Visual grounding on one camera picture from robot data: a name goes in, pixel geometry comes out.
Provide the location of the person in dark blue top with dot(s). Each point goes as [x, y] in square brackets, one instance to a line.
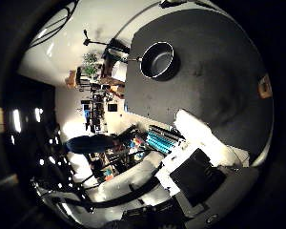
[85, 143]

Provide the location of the green potted plant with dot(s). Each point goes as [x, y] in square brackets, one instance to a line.
[90, 66]

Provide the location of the black camera tripod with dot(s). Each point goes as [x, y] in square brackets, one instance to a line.
[92, 40]

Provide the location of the cluttered workshop shelf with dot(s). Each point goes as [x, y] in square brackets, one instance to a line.
[97, 111]

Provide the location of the brown wooden board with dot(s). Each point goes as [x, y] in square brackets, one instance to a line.
[264, 86]

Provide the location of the teal storage drawer rack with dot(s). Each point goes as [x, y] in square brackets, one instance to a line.
[162, 140]

